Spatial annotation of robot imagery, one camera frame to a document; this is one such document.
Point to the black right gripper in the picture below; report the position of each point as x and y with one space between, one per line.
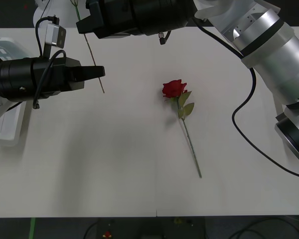
114 17

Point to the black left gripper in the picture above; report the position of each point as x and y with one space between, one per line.
57 77

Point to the pale blue flower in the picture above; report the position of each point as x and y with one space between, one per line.
92 57

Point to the red rose with green leaves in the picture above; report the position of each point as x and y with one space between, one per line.
174 89

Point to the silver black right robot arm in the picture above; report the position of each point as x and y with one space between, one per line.
271 62

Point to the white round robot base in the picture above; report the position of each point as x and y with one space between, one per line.
64 10

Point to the shallow white box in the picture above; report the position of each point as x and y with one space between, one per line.
10 129

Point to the red and yellow button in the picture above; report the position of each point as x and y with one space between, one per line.
107 234

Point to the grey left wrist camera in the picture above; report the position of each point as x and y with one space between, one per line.
57 36

